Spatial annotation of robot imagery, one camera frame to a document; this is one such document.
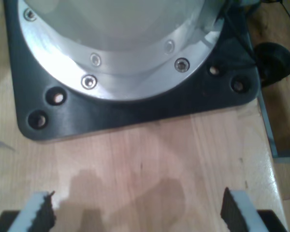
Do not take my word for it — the black round caster wheel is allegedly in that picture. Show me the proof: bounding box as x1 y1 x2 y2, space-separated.
253 42 290 87

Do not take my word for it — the grey metal frame bar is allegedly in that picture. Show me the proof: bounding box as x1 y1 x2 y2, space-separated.
257 95 290 164

